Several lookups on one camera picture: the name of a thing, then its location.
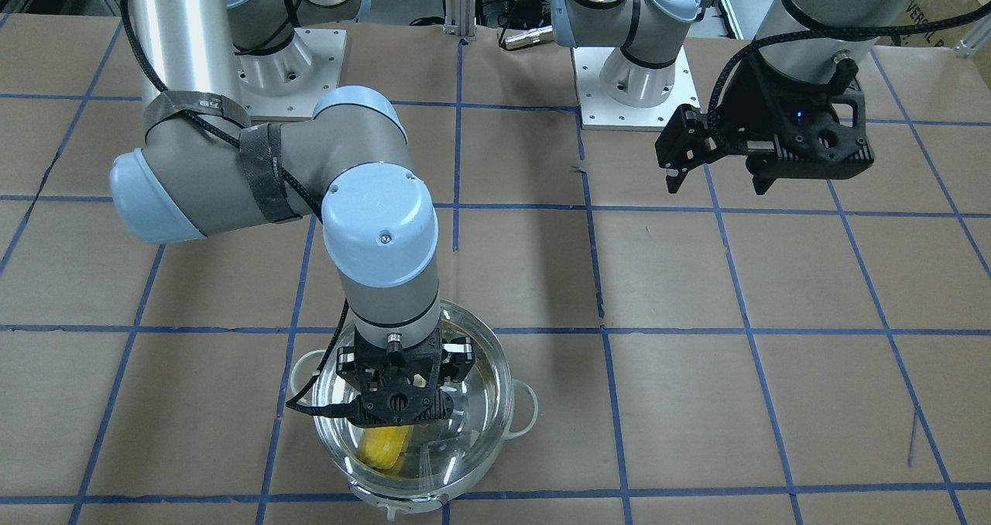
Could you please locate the aluminium frame post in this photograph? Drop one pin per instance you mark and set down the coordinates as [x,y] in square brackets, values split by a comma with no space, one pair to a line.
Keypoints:
[459,18]

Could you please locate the black power adapter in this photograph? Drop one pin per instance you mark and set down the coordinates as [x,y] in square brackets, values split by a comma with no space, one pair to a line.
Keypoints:
[524,14]

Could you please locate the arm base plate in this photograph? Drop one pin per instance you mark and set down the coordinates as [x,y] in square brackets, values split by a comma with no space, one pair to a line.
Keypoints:
[617,95]
[286,85]

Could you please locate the yellow toy corn cob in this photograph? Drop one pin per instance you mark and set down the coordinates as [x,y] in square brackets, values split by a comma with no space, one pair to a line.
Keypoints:
[383,449]

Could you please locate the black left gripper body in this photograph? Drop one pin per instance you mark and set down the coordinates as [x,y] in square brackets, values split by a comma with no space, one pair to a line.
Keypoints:
[742,111]

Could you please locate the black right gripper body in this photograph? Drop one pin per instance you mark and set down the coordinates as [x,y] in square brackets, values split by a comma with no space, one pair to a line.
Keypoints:
[346,368]

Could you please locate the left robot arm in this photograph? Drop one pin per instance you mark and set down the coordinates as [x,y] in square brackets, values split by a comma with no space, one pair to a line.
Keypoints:
[797,38]

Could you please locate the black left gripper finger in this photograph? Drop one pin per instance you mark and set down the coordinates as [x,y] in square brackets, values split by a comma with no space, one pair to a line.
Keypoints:
[675,179]
[762,184]

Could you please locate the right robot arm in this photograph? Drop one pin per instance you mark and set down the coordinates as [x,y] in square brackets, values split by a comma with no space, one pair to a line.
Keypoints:
[206,169]

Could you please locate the grey toy cooking pot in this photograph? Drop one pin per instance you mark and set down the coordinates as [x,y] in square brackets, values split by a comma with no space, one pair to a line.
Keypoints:
[447,457]

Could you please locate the silver metal connector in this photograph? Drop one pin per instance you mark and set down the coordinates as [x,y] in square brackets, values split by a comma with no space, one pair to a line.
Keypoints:
[526,39]

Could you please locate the cardboard box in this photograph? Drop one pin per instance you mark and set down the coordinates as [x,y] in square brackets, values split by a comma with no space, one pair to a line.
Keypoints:
[917,12]

